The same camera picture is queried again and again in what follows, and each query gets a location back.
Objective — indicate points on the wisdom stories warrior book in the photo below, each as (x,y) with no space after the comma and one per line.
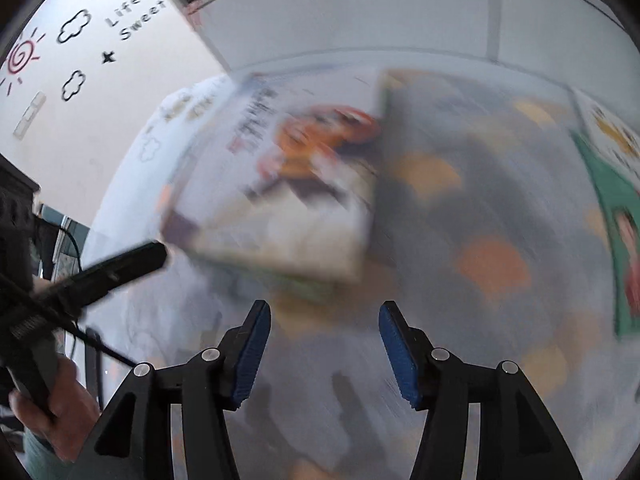
(283,177)

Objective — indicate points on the cartoon Confucius comic book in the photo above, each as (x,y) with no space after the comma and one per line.
(619,206)

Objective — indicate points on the white bookshelf cabinet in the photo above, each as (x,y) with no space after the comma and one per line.
(579,42)

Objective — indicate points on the teal sleeve forearm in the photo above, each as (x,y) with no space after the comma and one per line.
(41,463)

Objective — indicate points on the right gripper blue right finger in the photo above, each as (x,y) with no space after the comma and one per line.
(405,348)

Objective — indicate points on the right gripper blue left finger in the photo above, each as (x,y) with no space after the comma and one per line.
(248,347)

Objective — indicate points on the patterned fan tablecloth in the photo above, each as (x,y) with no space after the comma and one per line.
(489,236)

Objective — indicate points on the person's left hand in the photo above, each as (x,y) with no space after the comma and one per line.
(73,410)

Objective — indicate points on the white cartoon figures book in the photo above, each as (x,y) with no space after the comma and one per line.
(611,138)

